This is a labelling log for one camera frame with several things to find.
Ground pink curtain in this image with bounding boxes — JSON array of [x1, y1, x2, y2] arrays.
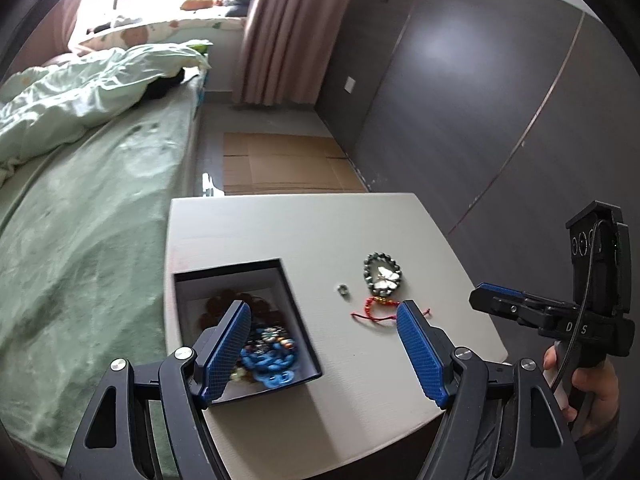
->
[[236, 0, 364, 107], [47, 0, 98, 63]]

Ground bed with green sheet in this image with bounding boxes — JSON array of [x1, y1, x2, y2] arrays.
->
[[0, 72, 207, 468]]

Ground black jewelry box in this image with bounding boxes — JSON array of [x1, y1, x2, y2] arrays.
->
[[172, 258, 323, 406]]

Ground dark grey bead bracelet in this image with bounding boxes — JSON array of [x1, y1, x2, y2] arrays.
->
[[362, 252, 404, 297]]

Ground white bedside table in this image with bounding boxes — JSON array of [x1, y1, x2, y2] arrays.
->
[[165, 192, 506, 480]]

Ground black and white socks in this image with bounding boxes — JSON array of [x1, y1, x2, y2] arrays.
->
[[89, 15, 137, 32]]

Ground small white plastic object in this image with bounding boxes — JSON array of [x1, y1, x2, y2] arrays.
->
[[201, 172, 227, 197]]

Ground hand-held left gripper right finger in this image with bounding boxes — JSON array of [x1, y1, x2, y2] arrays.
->
[[395, 300, 583, 480]]

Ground blue chain bracelet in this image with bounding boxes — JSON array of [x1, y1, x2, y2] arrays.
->
[[240, 345, 301, 389]]

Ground printed windowsill cushion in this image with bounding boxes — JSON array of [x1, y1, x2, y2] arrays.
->
[[79, 16, 247, 52]]

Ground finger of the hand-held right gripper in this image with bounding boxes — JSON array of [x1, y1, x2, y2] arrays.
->
[[468, 290, 547, 329], [475, 282, 577, 309]]

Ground pale green duvet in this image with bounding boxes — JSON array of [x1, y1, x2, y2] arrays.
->
[[0, 42, 212, 182]]

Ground flat brown cardboard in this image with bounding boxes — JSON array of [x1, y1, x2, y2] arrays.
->
[[222, 132, 369, 194]]

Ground person's right hand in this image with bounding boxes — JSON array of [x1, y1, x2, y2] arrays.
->
[[542, 340, 621, 442]]

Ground multicolour bead bracelet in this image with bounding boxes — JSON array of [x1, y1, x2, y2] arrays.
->
[[245, 325, 302, 357]]

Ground red string bracelet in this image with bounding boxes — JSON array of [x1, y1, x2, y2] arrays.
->
[[351, 296, 434, 324]]

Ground person's right forearm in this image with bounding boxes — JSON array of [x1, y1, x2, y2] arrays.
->
[[572, 410, 628, 463]]

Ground brown bead bracelet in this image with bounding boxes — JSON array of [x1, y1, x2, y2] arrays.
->
[[200, 292, 281, 335]]

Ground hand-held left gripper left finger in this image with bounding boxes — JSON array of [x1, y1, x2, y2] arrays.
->
[[62, 300, 253, 480]]

